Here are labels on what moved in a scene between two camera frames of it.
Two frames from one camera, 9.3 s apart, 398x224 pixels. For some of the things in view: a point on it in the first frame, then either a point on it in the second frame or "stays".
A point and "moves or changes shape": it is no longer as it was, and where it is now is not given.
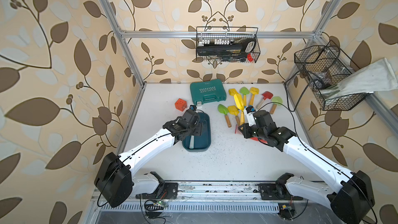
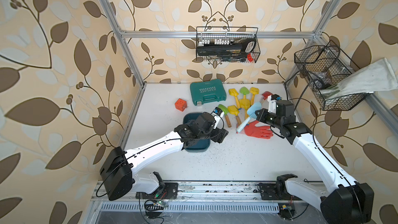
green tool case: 207,91 stays
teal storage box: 202,143 stays
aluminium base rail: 267,196 stays
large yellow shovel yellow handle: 239,104 moves or changes shape
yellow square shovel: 233,110 stays
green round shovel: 223,110 stays
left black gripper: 199,127 → 221,134
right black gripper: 245,130 → 261,116
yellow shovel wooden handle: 253,91 stays
